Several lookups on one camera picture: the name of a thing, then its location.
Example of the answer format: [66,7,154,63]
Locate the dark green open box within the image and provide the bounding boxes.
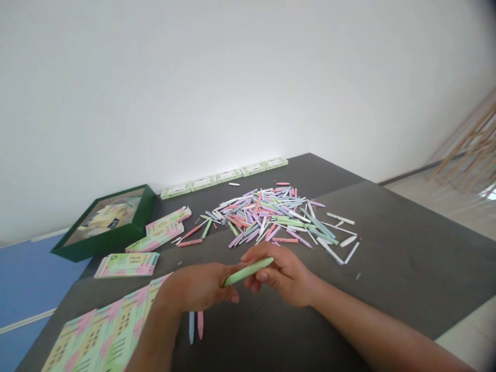
[49,183,157,265]

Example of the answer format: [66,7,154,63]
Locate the person's left hand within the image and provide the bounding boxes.
[159,262,241,315]

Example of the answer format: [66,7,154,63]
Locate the pile of pastel pens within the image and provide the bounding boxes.
[170,185,362,267]

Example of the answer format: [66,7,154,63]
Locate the flat pastel pen carton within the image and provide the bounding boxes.
[124,223,183,253]

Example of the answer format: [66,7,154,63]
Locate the stack of flat pastel cartons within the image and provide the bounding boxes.
[40,271,175,372]

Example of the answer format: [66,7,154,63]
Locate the closed pastel pen carton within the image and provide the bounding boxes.
[94,252,161,280]

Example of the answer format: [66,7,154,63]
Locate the person's right hand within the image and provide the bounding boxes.
[240,242,323,309]

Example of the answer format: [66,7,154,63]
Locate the dark grey mat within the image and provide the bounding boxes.
[17,180,496,372]

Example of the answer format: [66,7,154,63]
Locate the light green pen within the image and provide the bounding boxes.
[221,257,275,288]

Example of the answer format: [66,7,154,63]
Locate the open pastel pen carton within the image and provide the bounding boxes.
[145,206,193,238]

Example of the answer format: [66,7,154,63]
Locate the wooden rack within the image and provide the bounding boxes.
[426,89,496,202]

